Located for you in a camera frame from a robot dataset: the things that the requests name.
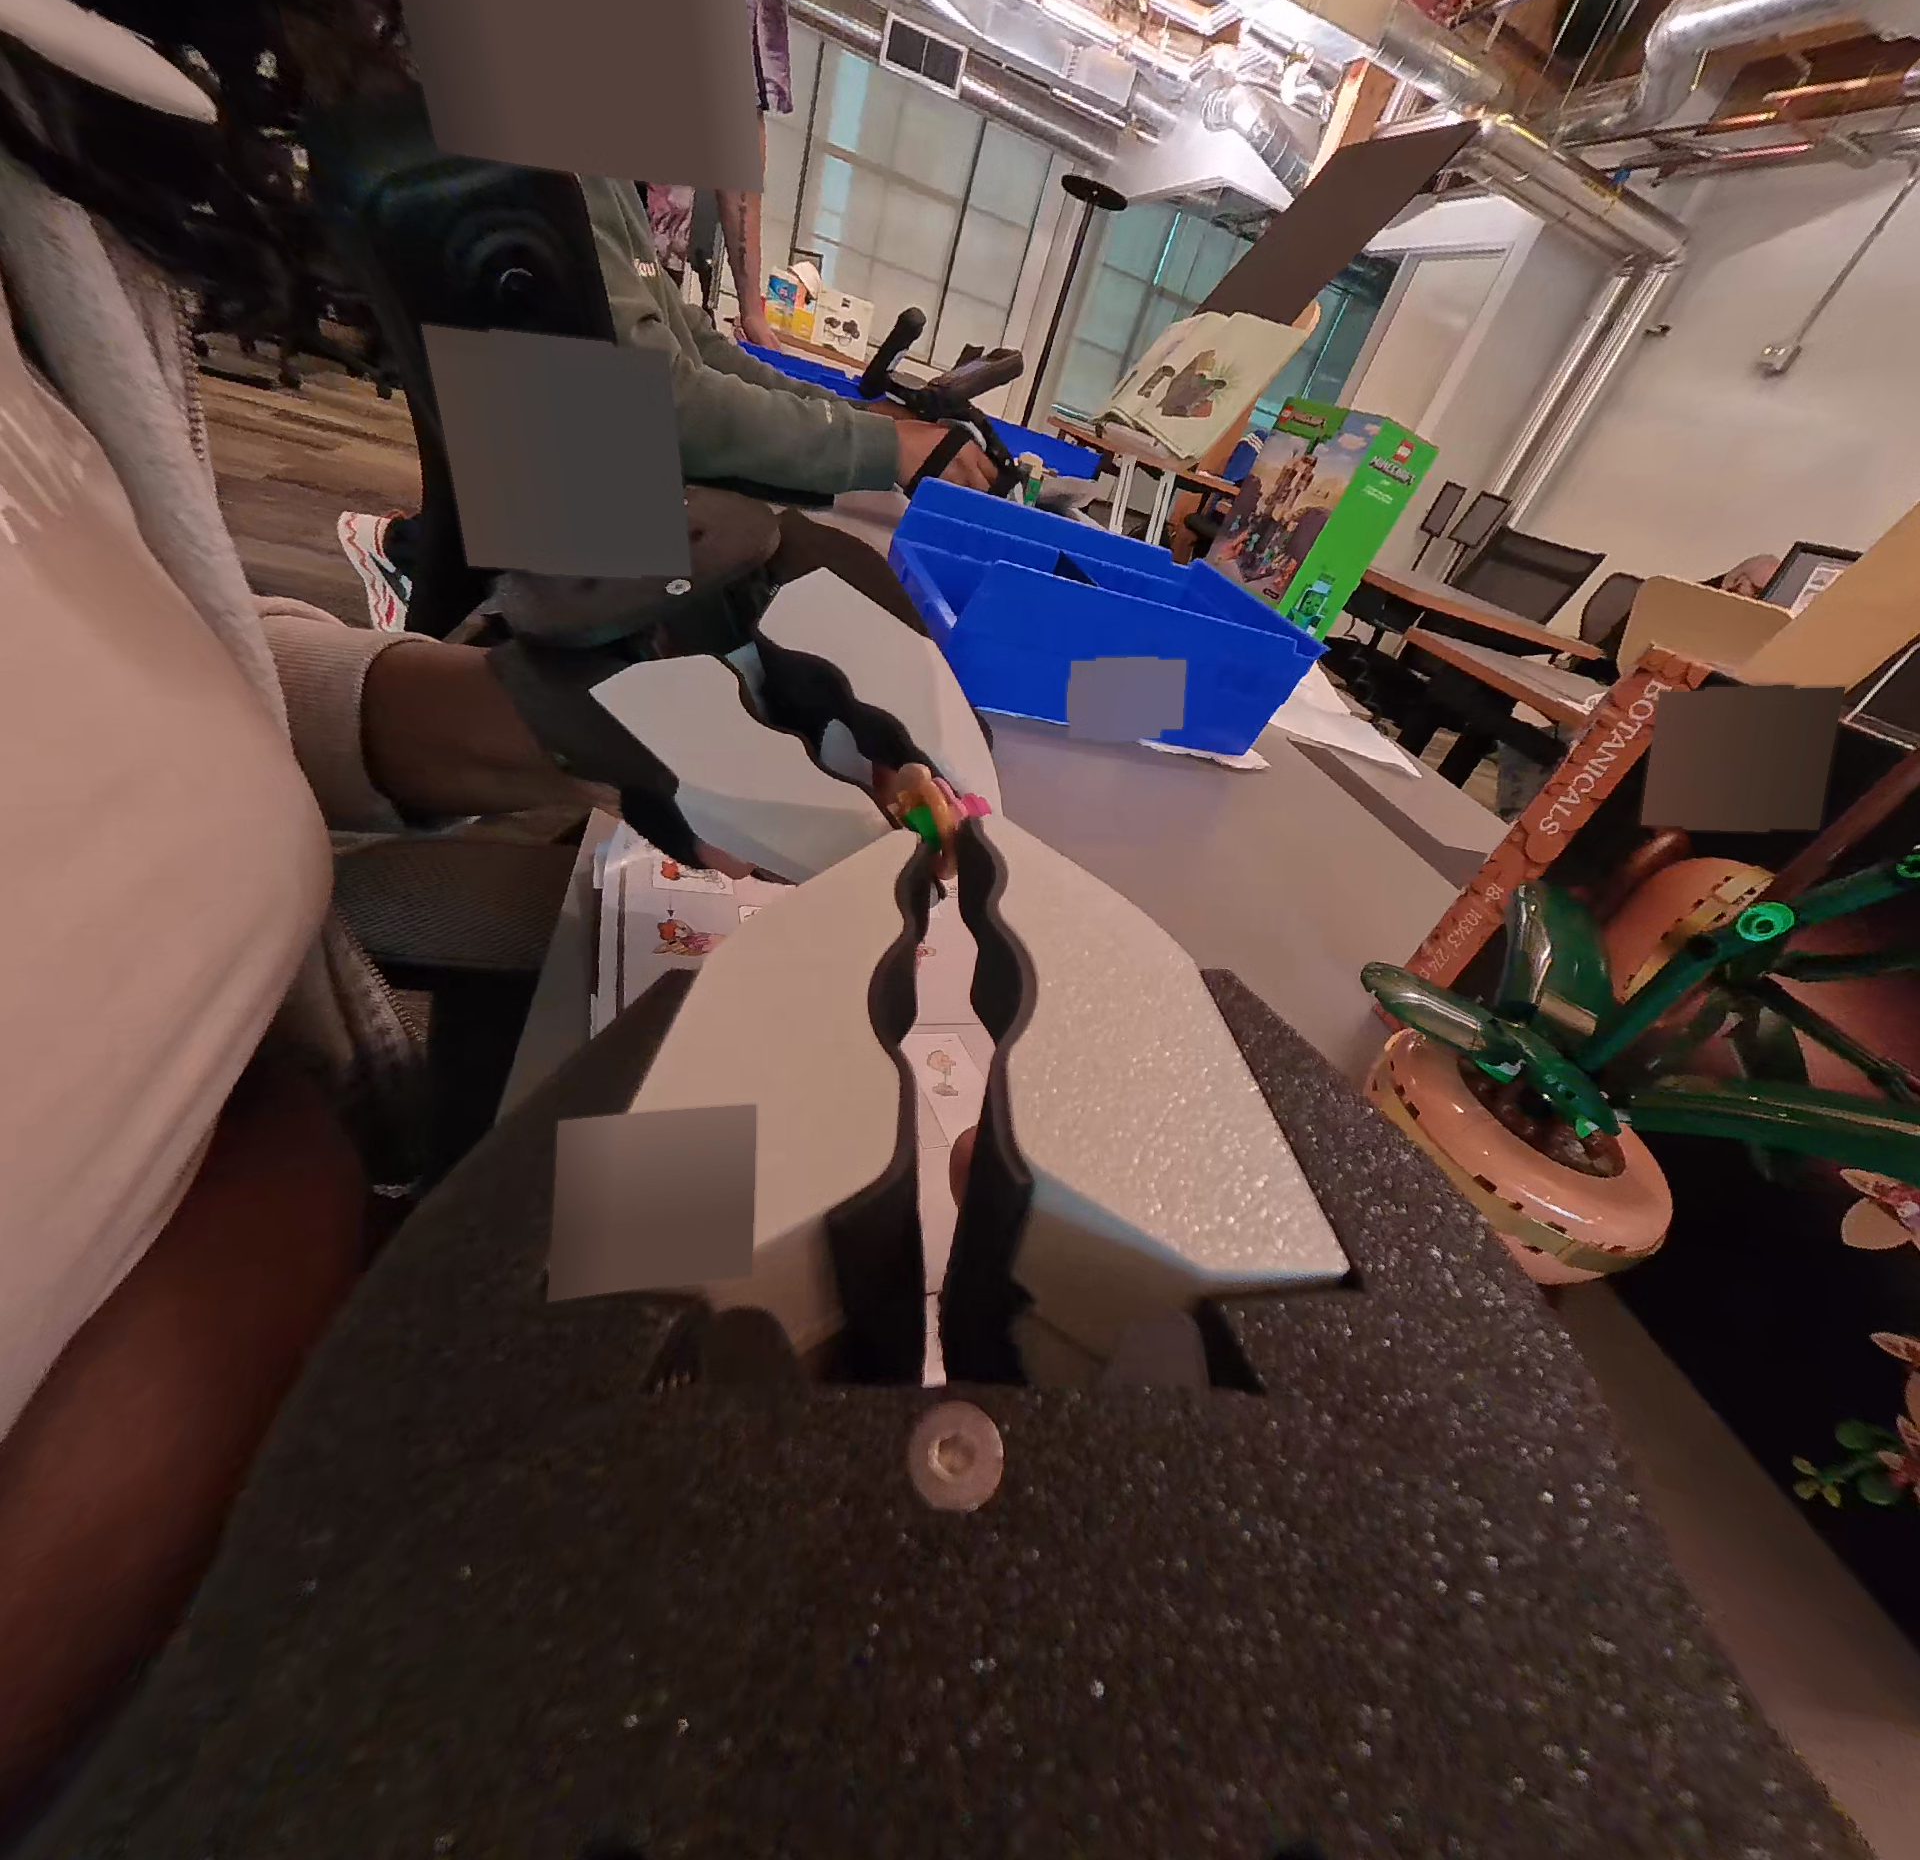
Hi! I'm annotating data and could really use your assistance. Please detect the black office chair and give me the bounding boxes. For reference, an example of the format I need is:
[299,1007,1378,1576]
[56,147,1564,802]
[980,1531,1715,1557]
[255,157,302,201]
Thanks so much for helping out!
[1438,519,1611,650]

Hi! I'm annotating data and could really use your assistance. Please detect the toy brick instruction booklet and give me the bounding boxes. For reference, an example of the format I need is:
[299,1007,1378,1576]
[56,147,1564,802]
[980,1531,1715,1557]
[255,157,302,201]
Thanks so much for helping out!
[591,817,999,1384]

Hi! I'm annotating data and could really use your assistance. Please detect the person's leg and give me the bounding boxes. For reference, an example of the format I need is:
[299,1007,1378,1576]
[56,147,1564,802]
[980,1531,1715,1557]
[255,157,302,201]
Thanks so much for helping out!
[0,1074,374,1860]

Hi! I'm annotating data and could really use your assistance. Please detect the black board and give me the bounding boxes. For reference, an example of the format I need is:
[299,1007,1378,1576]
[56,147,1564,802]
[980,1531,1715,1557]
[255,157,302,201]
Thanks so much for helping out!
[1200,120,1481,329]

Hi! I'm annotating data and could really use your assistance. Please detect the dark flower print toy box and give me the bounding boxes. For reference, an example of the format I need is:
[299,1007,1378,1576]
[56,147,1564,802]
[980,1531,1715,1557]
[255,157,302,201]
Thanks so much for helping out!
[1406,644,1920,1683]

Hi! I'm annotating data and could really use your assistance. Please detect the blue plastic bin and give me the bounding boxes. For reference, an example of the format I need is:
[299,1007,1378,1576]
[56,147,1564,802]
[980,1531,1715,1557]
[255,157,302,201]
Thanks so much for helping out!
[743,337,1109,485]
[890,476,1328,763]

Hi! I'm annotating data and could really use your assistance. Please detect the wooden table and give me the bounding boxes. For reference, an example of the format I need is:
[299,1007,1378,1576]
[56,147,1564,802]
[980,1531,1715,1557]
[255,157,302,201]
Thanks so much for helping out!
[1339,561,1614,728]

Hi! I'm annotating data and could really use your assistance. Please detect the small cardboard boxes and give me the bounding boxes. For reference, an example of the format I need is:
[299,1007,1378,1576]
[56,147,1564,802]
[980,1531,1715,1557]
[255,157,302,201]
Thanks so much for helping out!
[761,262,880,363]

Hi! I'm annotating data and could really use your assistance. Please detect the grey desk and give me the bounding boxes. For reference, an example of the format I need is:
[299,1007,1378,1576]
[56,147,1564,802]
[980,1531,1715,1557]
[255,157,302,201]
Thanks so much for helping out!
[495,693,1920,1860]

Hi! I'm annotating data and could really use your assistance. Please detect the small colourful toy brick assembly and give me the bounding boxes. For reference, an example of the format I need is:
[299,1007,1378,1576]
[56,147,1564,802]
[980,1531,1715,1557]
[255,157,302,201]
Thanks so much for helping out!
[894,762,992,876]

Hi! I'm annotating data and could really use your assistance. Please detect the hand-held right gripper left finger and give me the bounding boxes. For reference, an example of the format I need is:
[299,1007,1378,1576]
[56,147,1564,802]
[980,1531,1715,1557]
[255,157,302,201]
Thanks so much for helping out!
[546,834,924,1390]

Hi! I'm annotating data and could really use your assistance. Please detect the green toy brick box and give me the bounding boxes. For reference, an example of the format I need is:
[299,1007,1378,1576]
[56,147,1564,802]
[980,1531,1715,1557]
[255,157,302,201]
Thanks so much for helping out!
[1215,394,1438,644]

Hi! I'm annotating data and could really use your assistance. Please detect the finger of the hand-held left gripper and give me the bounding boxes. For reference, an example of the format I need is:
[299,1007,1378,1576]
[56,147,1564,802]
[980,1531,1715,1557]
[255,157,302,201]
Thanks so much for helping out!
[735,569,1000,830]
[591,655,920,888]

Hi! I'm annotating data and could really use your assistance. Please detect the toy brick potted plant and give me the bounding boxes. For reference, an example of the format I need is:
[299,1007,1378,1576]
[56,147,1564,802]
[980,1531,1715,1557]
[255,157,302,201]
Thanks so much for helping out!
[1362,841,1920,1290]

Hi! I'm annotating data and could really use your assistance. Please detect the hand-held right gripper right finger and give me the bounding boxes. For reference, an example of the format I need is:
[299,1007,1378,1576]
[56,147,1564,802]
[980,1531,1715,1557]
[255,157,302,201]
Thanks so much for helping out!
[945,817,1358,1390]

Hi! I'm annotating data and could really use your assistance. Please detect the black floor lamp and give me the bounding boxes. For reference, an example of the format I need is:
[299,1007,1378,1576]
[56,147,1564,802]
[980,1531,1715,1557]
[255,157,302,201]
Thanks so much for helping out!
[1034,172,1128,420]

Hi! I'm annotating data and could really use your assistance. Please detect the white paper sheet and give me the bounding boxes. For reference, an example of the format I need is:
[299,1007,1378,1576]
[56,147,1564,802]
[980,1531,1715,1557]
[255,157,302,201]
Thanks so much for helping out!
[1139,689,1422,785]

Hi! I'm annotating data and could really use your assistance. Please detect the person's light top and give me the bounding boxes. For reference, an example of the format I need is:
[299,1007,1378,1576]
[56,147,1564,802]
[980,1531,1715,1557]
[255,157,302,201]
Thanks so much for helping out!
[0,0,437,1441]

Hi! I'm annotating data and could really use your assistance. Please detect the person's left forearm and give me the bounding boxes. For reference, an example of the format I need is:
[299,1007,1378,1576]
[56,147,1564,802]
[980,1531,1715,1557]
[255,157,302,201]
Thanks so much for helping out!
[261,599,609,830]

